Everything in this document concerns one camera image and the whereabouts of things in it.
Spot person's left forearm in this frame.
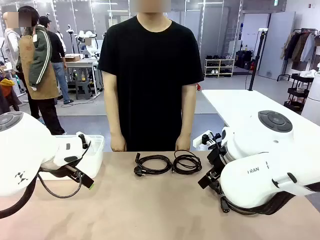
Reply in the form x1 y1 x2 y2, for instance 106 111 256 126
177 83 198 138

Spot white side table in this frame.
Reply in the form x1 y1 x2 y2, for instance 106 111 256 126
201 89 320 131

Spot person's right forearm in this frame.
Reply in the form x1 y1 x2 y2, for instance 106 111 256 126
101 70 125 138

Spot left gripper thin black cable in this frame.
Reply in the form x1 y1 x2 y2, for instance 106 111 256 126
36 172 85 200

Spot grey step stool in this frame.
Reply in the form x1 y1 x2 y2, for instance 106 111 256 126
74 81 93 100

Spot black power cable with plug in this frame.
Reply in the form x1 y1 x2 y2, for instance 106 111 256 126
134 152 174 177

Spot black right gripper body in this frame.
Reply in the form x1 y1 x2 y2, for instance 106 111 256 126
213 159 227 191

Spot white cylindrical machine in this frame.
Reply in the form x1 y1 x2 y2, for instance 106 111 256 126
301 71 320 126

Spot black bags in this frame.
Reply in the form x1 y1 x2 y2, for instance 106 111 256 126
235 49 256 71

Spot white shoe rack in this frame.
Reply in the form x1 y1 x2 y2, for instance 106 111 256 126
204 58 236 78

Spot person's torso black T-shirt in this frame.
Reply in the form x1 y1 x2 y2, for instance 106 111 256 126
97 11 205 153

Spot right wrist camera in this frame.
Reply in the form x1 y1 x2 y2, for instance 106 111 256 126
192 129 223 148

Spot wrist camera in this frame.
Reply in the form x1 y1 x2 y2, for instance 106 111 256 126
75 131 93 152
192 129 223 148

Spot black trolley cart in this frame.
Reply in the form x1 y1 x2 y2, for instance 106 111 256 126
283 73 315 113

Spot clear plastic storage box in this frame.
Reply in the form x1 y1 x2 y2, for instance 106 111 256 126
37 134 105 181

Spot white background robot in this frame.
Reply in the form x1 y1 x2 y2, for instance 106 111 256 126
77 29 100 60

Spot right arm black cable sleeve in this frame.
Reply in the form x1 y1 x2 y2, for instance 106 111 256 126
219 184 320 216

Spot black tripod with white head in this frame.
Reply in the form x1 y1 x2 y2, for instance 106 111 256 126
66 24 76 55

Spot bystander in brown apron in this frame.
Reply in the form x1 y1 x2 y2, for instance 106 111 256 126
16 5 66 136

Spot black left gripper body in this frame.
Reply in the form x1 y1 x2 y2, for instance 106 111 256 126
39 164 76 179

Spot person's right hand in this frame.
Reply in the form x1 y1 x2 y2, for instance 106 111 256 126
110 136 128 153

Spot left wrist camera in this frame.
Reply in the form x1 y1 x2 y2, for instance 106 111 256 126
75 131 93 152

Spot arm black cable sleeve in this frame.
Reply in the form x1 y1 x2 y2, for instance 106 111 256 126
0 178 37 220
219 184 320 216

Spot left arm black cable sleeve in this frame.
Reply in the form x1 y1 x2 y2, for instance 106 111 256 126
0 178 37 220

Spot clothes rack with coats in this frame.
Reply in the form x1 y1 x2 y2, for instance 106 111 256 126
276 27 320 82

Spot bystander in black cap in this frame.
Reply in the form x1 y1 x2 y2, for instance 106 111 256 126
38 15 75 105

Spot grey workbench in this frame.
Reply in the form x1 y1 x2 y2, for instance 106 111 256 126
65 58 102 98

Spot dark hanging coat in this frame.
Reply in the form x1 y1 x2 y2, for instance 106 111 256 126
0 86 22 113

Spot black camera pole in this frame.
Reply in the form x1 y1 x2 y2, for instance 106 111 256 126
248 28 269 91

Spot person's left hand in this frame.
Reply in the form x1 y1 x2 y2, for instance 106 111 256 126
174 136 192 152

